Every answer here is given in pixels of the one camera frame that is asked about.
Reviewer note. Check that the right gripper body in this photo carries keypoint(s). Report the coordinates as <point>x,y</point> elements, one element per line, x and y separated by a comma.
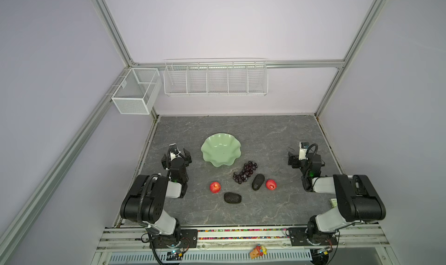
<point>292,159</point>

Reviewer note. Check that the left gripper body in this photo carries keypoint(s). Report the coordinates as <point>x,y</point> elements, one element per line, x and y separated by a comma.
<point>165,160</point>

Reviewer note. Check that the red apple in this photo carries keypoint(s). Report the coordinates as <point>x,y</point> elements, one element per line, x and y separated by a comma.
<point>215,187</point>
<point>271,184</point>

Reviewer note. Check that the green wavy fruit bowl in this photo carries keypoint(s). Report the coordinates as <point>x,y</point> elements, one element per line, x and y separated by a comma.
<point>221,149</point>

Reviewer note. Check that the dark avocado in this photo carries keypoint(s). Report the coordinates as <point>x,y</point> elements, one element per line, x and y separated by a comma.
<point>232,198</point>
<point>258,182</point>

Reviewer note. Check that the dark purple grape bunch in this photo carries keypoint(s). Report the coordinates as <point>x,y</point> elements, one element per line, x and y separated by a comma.
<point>247,171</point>

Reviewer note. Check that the dark avocado front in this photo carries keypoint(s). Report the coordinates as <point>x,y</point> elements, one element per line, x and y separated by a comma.
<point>232,198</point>

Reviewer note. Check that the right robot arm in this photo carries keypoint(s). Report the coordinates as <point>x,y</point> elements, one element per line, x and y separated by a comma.
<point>356,197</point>

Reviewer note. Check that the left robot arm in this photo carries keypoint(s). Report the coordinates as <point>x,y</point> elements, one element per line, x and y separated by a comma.
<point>144,202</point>

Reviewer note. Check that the green paper card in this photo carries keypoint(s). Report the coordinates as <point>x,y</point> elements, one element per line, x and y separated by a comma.
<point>334,202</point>

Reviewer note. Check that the white mesh box basket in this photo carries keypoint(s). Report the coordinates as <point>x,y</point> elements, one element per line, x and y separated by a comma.
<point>138,91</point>

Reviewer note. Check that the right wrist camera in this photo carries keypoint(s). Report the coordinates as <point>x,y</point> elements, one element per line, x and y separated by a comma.
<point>303,148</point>

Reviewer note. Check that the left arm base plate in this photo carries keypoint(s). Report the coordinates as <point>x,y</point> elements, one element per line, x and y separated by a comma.
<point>185,238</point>

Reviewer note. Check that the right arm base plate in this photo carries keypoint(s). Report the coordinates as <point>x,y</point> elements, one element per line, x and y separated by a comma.
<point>299,236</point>

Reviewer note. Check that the colourful toy on rail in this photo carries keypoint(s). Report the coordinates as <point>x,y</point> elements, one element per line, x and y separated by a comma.
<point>258,252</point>

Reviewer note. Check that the white wire wall rack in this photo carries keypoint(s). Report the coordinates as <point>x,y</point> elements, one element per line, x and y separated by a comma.
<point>216,77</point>

